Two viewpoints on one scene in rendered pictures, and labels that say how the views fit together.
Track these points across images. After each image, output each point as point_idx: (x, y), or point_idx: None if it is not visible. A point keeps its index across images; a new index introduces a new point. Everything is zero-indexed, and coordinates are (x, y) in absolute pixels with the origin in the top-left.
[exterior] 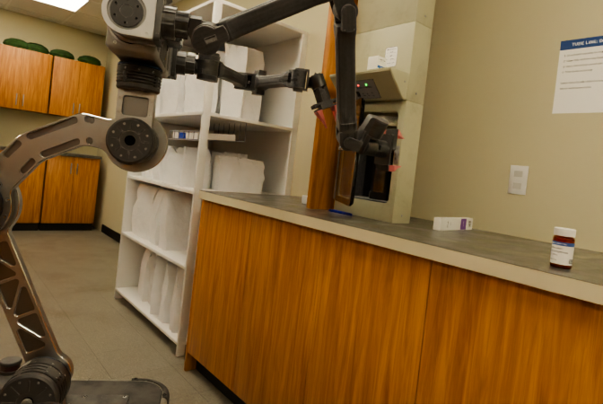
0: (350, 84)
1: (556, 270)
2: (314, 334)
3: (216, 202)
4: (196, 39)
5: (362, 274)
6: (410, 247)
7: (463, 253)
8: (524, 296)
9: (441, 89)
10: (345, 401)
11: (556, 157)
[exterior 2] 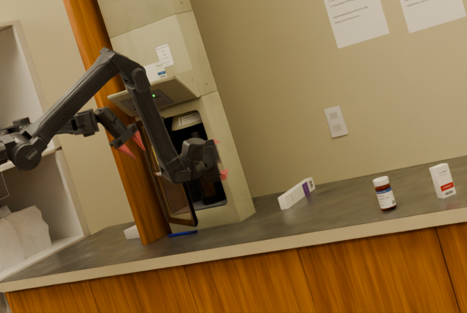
0: (160, 128)
1: (386, 215)
2: None
3: (33, 287)
4: (19, 160)
5: (242, 286)
6: (274, 244)
7: (317, 231)
8: (373, 244)
9: (221, 51)
10: None
11: (359, 89)
